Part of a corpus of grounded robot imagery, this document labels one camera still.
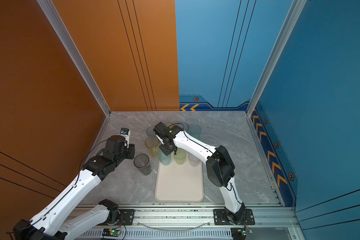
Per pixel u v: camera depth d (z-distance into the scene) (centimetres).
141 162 80
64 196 43
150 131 92
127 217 74
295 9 71
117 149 57
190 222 73
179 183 83
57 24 74
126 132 67
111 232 71
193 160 91
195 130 94
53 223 39
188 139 57
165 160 84
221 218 72
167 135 62
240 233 70
